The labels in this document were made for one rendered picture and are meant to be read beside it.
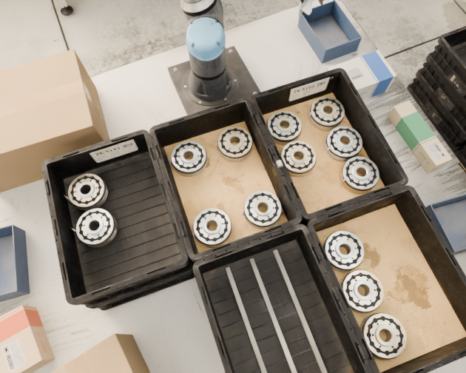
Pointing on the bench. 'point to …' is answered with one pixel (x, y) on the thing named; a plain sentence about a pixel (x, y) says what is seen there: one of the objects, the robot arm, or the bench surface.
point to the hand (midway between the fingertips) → (318, 7)
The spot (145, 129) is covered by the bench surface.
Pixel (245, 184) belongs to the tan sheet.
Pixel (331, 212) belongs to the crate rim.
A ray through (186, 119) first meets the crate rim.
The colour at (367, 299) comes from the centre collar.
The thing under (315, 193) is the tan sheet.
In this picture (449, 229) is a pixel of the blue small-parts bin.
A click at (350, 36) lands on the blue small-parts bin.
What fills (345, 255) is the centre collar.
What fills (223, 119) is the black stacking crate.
